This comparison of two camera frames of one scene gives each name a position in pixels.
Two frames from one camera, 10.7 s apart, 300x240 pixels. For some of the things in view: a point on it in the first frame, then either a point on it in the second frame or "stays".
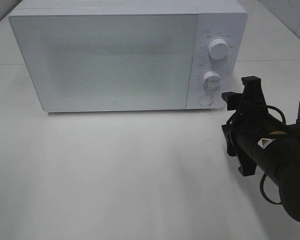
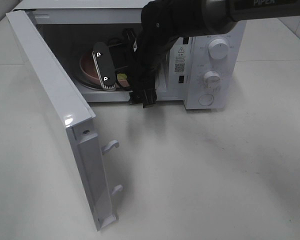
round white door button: (206, 99) stays
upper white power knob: (218, 48) stays
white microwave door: (115, 62) to (57, 80)
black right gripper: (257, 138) to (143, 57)
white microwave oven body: (131, 55) stays
